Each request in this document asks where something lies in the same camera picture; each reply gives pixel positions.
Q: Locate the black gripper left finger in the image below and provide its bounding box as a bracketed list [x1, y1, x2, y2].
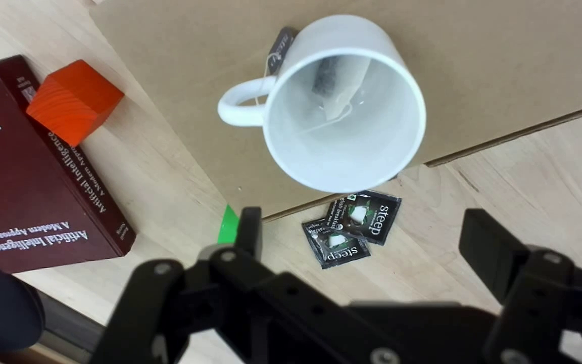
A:
[86, 205, 347, 364]

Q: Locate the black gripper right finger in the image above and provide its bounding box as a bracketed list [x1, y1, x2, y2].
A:
[459, 208, 582, 364]

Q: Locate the white teabag with tag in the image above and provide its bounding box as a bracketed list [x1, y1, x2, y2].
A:
[262, 26, 374, 129]

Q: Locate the white ceramic mug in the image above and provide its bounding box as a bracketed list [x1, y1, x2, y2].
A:
[216, 15, 429, 197]

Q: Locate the green arch block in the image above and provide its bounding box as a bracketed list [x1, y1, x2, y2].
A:
[216, 202, 241, 246]

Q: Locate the dark blue rounded object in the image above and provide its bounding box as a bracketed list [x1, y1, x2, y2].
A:
[0, 250, 46, 356]

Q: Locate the black tea wrapper packet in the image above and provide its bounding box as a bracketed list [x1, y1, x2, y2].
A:
[299, 214, 372, 271]
[324, 189, 405, 246]

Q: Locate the maroon hardcover book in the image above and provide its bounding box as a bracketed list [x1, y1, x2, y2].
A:
[0, 55, 138, 275]

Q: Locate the orange cube block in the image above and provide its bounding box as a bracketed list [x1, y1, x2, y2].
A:
[25, 58, 125, 149]

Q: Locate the brown cardboard box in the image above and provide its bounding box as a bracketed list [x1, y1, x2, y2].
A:
[86, 0, 582, 221]

